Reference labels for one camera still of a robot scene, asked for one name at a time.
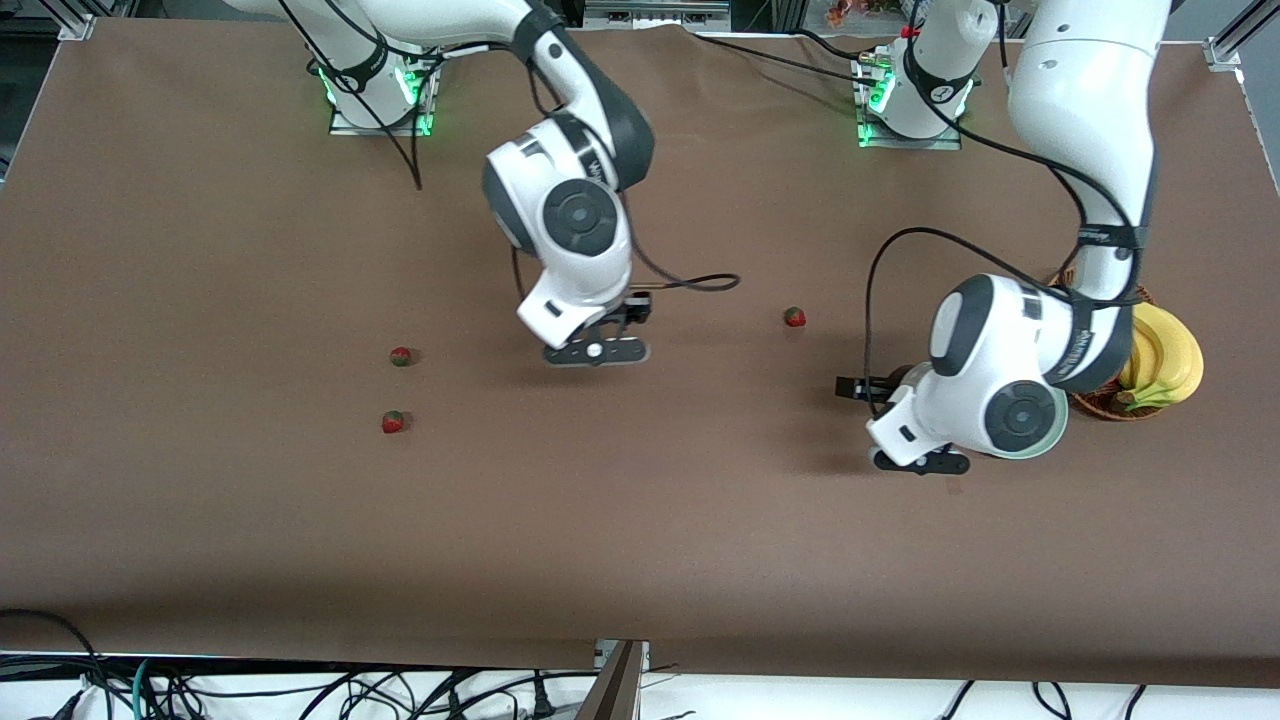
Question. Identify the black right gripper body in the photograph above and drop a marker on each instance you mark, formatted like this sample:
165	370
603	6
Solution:
634	309

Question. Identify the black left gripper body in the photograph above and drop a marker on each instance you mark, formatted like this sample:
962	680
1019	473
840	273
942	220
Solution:
884	386

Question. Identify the red strawberry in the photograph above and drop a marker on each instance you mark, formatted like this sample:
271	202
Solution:
393	422
401	356
795	317

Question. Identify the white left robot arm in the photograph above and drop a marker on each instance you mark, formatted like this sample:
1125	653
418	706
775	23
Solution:
1090	100

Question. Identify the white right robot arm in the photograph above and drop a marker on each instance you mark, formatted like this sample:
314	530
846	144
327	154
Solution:
570	215

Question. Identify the pale green plate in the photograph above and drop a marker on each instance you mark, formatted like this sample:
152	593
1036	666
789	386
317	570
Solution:
1060	425

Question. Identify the brown table cloth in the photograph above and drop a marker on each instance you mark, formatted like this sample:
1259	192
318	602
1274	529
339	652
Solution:
640	520

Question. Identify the brown wicker basket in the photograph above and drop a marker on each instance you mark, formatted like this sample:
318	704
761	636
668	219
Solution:
1100	405

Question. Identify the grey metal box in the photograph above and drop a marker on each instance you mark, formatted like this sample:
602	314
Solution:
655	15

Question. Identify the yellow banana bunch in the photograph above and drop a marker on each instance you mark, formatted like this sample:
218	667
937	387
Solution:
1170	360

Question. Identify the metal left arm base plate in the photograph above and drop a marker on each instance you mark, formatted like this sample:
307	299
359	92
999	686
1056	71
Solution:
900	144

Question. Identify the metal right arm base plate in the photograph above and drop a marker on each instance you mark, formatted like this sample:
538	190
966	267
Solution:
345	128

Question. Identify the brown support post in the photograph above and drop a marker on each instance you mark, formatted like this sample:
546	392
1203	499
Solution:
615	685

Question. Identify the aluminium frame profile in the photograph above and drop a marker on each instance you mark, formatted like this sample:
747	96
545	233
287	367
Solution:
1235	40
78	25

